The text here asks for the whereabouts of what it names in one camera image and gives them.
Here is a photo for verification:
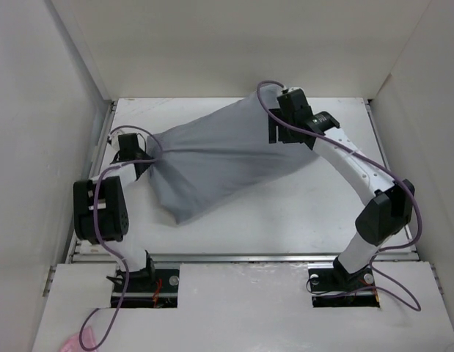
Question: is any grey pillowcase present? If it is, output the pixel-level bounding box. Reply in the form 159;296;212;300
147;85;317;224

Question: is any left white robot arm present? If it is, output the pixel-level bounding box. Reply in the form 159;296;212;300
73;133;153;245

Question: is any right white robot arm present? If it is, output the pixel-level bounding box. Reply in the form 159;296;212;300
268;88;414;289

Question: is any pink plastic bag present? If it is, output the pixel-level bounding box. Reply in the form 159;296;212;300
60;328;99;352

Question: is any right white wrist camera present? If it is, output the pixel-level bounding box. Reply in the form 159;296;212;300
281;87;303;94

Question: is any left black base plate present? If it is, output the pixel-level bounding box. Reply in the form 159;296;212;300
121;268;180;309

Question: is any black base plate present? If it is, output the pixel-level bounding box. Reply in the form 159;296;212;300
307;268;380;308
121;268;180;309

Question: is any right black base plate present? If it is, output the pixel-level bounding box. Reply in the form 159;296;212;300
307;268;380;308

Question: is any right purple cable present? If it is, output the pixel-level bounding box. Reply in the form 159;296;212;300
255;80;424;312

